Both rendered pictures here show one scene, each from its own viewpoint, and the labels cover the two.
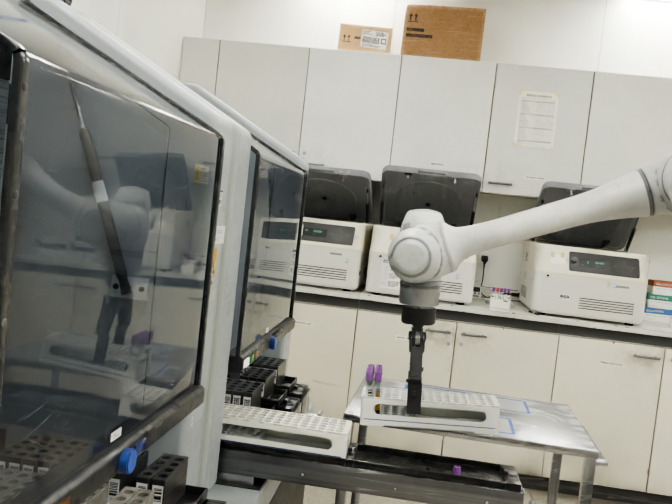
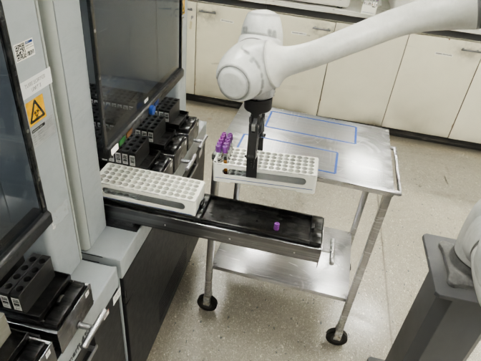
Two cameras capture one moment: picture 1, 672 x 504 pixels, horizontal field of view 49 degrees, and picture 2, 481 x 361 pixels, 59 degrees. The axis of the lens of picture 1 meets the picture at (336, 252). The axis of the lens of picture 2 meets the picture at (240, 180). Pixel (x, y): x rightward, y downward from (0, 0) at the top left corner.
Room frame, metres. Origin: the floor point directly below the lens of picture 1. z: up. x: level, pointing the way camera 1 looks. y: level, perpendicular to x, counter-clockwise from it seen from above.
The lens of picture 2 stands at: (0.55, -0.21, 1.57)
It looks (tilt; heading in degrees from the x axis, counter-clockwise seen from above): 35 degrees down; 2
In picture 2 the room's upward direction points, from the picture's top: 6 degrees clockwise
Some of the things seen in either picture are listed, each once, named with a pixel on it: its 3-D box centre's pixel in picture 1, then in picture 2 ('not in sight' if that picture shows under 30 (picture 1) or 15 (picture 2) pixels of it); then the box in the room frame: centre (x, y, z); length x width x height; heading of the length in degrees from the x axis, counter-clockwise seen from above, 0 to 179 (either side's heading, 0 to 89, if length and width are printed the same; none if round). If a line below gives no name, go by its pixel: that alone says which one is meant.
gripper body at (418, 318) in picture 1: (417, 326); (257, 110); (1.61, -0.20, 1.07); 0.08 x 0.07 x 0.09; 174
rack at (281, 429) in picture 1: (278, 431); (149, 190); (1.51, 0.08, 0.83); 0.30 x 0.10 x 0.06; 84
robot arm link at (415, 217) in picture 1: (421, 244); (260, 44); (1.60, -0.18, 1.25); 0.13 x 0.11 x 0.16; 169
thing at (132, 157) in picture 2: (251, 400); (139, 152); (1.67, 0.15, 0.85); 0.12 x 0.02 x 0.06; 174
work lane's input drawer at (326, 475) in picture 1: (360, 470); (210, 217); (1.49, -0.10, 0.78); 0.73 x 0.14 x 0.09; 84
